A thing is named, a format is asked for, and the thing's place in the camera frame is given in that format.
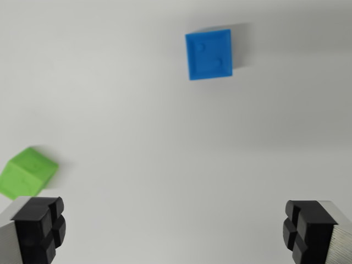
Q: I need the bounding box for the gripper right finger with black rubber pad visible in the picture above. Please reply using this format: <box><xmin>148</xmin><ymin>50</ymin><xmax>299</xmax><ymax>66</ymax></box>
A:
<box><xmin>282</xmin><ymin>200</ymin><xmax>352</xmax><ymax>264</ymax></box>

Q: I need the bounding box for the gripper left finger with black rubber pad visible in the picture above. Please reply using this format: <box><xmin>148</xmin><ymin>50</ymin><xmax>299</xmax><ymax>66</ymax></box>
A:
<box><xmin>0</xmin><ymin>196</ymin><xmax>67</xmax><ymax>264</ymax></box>

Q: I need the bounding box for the green embossed cube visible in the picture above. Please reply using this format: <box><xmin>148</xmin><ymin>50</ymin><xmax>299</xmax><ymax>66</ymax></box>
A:
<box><xmin>0</xmin><ymin>146</ymin><xmax>59</xmax><ymax>200</ymax></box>

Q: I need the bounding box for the blue embossed cube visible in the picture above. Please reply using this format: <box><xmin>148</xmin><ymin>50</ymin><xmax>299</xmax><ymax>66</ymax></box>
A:
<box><xmin>184</xmin><ymin>29</ymin><xmax>234</xmax><ymax>81</ymax></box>

